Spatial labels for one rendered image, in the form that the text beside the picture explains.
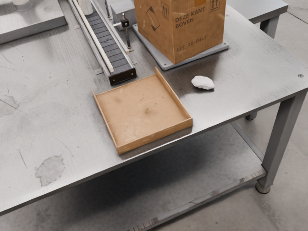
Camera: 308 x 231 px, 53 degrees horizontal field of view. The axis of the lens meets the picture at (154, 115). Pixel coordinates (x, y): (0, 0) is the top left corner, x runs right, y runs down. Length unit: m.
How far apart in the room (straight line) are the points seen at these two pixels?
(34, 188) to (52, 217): 0.67
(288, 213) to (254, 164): 0.33
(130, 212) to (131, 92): 0.65
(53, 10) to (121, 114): 0.80
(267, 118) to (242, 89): 1.07
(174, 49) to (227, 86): 0.24
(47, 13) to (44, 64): 0.35
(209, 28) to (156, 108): 0.38
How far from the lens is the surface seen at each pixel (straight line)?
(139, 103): 1.10
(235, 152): 1.72
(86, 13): 1.56
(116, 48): 1.30
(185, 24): 1.15
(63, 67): 1.36
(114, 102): 1.12
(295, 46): 2.88
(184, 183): 1.60
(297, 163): 2.03
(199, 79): 1.13
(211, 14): 1.21
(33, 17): 1.68
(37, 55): 1.49
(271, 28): 1.71
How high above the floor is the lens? 1.61
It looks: 48 degrees down
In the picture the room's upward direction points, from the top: 8 degrees counter-clockwise
